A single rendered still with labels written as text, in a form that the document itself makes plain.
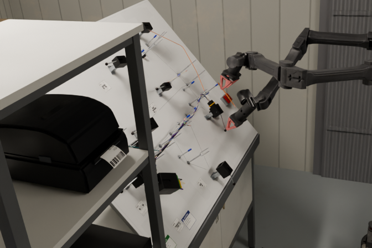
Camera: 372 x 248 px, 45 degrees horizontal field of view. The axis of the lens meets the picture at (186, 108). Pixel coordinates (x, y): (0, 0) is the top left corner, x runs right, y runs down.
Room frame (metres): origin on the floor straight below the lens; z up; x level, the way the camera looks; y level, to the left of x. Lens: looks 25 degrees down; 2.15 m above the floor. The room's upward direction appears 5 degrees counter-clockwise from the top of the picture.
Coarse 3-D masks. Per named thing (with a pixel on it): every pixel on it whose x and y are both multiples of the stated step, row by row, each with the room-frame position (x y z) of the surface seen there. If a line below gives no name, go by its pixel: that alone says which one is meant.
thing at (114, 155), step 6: (108, 150) 1.11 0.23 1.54; (114, 150) 1.11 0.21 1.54; (120, 150) 1.12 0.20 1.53; (102, 156) 1.08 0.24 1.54; (108, 156) 1.08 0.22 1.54; (114, 156) 1.09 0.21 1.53; (120, 156) 1.10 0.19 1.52; (108, 162) 1.06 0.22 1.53; (114, 162) 1.07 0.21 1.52; (114, 168) 1.06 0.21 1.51
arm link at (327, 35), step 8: (304, 32) 2.31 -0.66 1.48; (312, 32) 2.30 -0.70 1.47; (320, 32) 2.29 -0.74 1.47; (328, 32) 2.28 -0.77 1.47; (368, 32) 2.17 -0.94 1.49; (304, 40) 2.26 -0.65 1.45; (312, 40) 2.28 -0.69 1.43; (320, 40) 2.26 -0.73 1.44; (328, 40) 2.24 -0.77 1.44; (336, 40) 2.23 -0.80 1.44; (344, 40) 2.21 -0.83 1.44; (352, 40) 2.19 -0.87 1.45; (360, 40) 2.17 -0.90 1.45; (368, 40) 2.15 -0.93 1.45; (304, 48) 2.26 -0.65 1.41; (368, 48) 2.18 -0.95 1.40
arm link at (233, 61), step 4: (248, 52) 2.09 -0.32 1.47; (252, 52) 2.09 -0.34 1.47; (256, 52) 2.08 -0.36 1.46; (232, 56) 2.04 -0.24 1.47; (236, 56) 2.06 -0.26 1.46; (240, 56) 2.08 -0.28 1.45; (244, 56) 2.07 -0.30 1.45; (228, 60) 2.05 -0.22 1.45; (232, 60) 2.04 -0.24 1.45; (236, 60) 2.03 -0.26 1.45; (240, 60) 2.03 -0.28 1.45; (244, 60) 2.06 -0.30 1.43; (228, 64) 2.05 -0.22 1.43; (232, 64) 2.04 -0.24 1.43; (236, 64) 2.03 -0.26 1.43; (240, 64) 2.03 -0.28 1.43; (244, 64) 2.06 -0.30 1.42; (248, 68) 2.08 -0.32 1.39
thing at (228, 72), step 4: (228, 68) 2.14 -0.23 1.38; (232, 68) 2.11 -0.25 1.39; (236, 68) 2.10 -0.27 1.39; (240, 68) 2.11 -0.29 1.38; (224, 72) 2.10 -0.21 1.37; (228, 72) 2.12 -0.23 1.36; (232, 72) 2.10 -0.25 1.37; (236, 72) 2.11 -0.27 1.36; (232, 76) 2.09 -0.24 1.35; (236, 76) 2.11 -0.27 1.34
